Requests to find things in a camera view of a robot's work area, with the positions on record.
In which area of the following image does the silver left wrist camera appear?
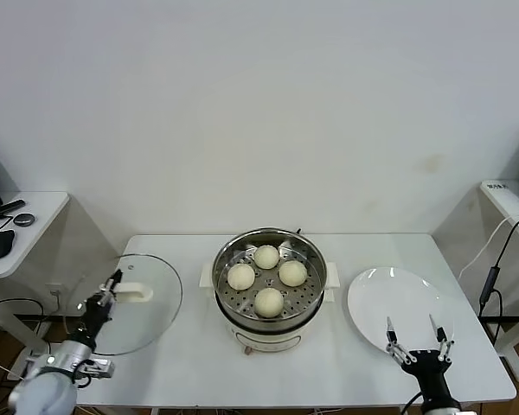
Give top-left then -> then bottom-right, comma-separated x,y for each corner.
75,357 -> 116,381

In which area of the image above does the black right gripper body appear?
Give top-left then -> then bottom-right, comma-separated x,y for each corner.
400,348 -> 454,401

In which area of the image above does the glass lid with white handle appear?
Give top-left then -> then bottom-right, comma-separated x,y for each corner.
64,253 -> 184,356

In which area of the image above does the white side desk with mouse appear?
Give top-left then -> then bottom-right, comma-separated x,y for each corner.
0,191 -> 70,360

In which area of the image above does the black cable with adapter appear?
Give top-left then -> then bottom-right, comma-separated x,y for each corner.
475,214 -> 519,322

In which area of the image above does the white round plate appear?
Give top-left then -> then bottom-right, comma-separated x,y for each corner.
346,265 -> 454,359

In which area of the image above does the white electric cooker base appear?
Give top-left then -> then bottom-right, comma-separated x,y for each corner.
197,259 -> 341,356

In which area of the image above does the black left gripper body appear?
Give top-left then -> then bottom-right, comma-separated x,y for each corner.
75,292 -> 113,342

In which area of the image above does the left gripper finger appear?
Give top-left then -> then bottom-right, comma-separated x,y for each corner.
76,293 -> 99,313
98,269 -> 125,304

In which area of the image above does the white side desk with label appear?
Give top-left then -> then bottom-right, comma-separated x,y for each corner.
477,177 -> 519,384

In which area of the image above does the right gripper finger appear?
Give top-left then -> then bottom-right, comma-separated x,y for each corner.
385,316 -> 417,365
428,314 -> 457,364

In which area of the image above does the perforated stainless steel steamer basket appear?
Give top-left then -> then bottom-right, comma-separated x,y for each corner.
210,228 -> 328,323

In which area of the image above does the white steamed baozi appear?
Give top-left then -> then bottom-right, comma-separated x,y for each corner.
253,287 -> 285,319
227,263 -> 256,291
278,259 -> 308,287
253,244 -> 280,270

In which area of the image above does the white hanging cable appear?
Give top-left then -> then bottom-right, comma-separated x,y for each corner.
457,211 -> 519,281

